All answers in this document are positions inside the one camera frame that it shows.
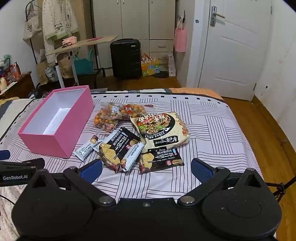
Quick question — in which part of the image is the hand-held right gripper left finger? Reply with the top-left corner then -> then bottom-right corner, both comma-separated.
28,159 -> 116,207

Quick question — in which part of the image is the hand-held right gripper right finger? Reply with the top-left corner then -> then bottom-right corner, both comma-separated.
178,158 -> 267,207

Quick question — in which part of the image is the white snack bar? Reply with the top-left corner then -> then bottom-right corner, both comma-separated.
74,135 -> 103,161
120,142 -> 146,172

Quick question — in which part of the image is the pink cardboard box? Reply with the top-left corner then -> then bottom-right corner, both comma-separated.
18,85 -> 94,159

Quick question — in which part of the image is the black cracker packet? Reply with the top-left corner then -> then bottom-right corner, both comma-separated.
98,127 -> 142,173
139,148 -> 185,174

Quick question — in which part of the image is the beige instant noodle packet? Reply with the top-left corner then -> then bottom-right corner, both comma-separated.
130,112 -> 191,151

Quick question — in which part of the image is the striped bed sheet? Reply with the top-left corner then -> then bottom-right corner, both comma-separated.
0,88 -> 264,241

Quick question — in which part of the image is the clear coated peanut bag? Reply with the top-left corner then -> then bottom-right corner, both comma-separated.
93,102 -> 121,133
115,103 -> 154,121

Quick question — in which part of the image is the wooden nightstand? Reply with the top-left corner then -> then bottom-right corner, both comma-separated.
0,71 -> 36,100

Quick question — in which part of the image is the orange blanket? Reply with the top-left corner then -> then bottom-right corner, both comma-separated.
166,87 -> 225,101

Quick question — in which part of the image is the black tripod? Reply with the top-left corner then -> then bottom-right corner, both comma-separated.
265,178 -> 296,202

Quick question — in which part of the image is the red printed packet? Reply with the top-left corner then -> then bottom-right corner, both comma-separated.
2,62 -> 22,82

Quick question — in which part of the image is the brown paper bag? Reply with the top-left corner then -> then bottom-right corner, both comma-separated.
36,49 -> 50,85

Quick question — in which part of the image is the teal shopping bag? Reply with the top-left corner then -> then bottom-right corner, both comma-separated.
73,49 -> 95,76

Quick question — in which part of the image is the white plastic packet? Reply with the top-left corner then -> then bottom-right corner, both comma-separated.
167,52 -> 177,77

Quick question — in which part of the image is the black clothes rack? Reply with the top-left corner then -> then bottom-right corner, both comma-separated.
23,0 -> 45,65

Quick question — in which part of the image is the colourful gift bag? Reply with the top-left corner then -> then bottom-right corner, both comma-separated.
141,54 -> 161,77

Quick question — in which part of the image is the black suitcase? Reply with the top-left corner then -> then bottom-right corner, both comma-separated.
110,39 -> 142,79

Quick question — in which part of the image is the white door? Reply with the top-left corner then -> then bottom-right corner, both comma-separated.
198,0 -> 273,101

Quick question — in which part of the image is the wooden overbed table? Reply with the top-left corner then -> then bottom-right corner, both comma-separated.
46,35 -> 118,89

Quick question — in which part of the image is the canvas tote bag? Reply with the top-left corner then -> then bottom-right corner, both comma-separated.
23,14 -> 43,42

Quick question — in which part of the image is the pink pouch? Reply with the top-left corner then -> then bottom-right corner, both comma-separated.
62,36 -> 78,46

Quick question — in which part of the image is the pink paper bag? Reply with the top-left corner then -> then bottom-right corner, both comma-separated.
174,27 -> 187,53

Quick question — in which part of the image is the white fluffy coat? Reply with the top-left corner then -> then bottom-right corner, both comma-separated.
42,0 -> 79,67

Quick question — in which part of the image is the white wardrobe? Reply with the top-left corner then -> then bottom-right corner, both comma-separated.
91,0 -> 179,70

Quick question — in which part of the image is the metal door handle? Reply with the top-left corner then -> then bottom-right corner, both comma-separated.
210,6 -> 226,26

